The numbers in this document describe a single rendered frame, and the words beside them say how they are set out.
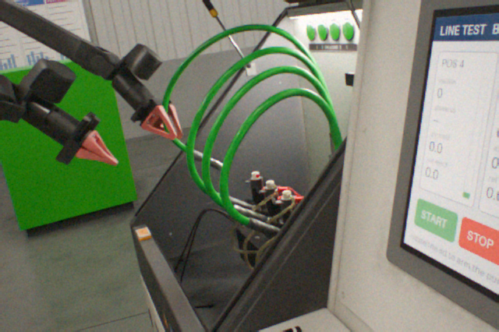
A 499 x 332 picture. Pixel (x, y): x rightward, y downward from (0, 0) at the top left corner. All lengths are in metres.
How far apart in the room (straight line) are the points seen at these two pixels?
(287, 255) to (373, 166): 0.19
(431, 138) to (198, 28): 7.01
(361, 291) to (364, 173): 0.17
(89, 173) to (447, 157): 3.90
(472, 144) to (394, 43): 0.19
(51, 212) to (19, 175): 0.38
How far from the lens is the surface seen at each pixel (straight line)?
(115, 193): 4.43
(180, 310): 0.98
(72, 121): 1.03
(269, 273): 0.80
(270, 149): 1.47
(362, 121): 0.75
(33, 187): 4.36
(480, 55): 0.59
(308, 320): 0.83
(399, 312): 0.71
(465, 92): 0.60
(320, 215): 0.80
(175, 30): 7.51
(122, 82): 1.23
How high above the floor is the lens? 1.44
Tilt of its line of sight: 16 degrees down
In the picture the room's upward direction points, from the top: 8 degrees counter-clockwise
